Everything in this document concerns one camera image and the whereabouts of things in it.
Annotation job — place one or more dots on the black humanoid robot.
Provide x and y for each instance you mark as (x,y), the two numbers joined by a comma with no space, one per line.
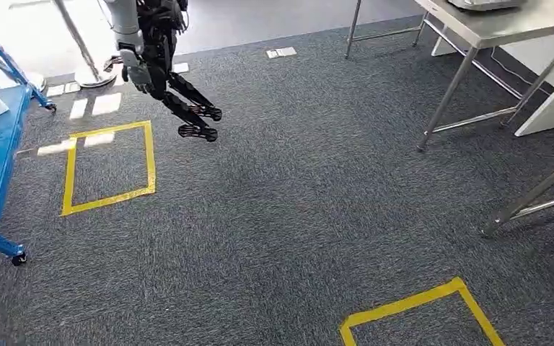
(155,48)

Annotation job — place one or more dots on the grey floor socket plate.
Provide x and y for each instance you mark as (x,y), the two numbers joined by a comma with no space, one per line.
(282,52)
(181,68)

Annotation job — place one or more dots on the grey device on table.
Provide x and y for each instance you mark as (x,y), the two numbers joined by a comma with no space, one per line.
(485,4)

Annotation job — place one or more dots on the steel frame table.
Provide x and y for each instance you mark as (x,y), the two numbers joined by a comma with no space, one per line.
(497,24)

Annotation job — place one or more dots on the steel pole with round base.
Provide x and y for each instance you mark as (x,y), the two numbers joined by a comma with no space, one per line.
(86,62)

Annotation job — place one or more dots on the yellow floor tape square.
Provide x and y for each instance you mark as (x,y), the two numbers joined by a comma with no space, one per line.
(401,305)

